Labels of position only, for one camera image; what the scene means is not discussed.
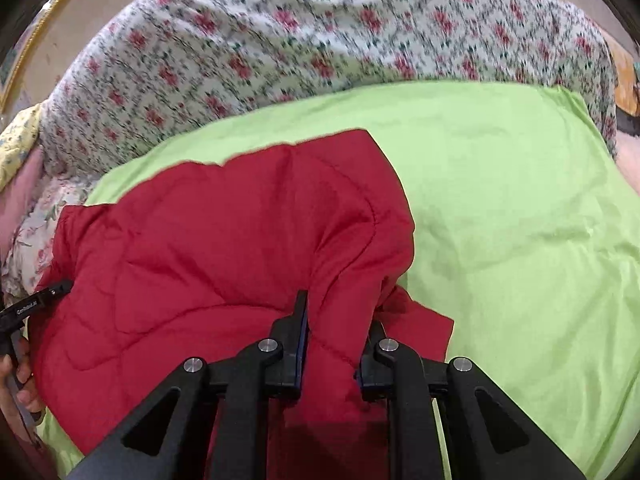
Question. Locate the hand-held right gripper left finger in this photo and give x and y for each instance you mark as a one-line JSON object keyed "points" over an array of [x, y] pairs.
{"points": [[287, 360]]}

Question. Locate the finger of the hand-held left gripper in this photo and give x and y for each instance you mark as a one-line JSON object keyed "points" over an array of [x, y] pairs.
{"points": [[56, 291]]}

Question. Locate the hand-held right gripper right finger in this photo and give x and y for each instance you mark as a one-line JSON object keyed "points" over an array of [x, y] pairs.
{"points": [[380, 365]]}

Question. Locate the red quilted jacket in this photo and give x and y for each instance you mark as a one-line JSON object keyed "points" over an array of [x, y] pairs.
{"points": [[200, 240]]}

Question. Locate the person's left hand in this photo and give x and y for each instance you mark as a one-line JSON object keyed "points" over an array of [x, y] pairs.
{"points": [[22, 385]]}

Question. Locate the pastel floral pillow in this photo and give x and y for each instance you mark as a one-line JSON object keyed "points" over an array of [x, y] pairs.
{"points": [[35, 230]]}

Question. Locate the pink pillow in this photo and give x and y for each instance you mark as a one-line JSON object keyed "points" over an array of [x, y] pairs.
{"points": [[15, 195]]}

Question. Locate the yellow floral cloth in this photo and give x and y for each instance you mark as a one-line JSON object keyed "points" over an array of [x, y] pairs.
{"points": [[17, 145]]}

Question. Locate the green bed sheet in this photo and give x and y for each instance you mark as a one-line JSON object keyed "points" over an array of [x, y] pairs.
{"points": [[500, 210]]}

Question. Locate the rose print quilt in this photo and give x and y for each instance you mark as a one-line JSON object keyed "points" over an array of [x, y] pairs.
{"points": [[310, 40]]}

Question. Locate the peach cloth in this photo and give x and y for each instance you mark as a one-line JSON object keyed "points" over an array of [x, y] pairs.
{"points": [[631, 160]]}

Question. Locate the orange cloth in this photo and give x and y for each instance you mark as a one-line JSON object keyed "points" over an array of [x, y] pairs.
{"points": [[625, 75]]}

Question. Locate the gold picture frame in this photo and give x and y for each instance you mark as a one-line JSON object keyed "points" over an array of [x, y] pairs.
{"points": [[30, 35]]}

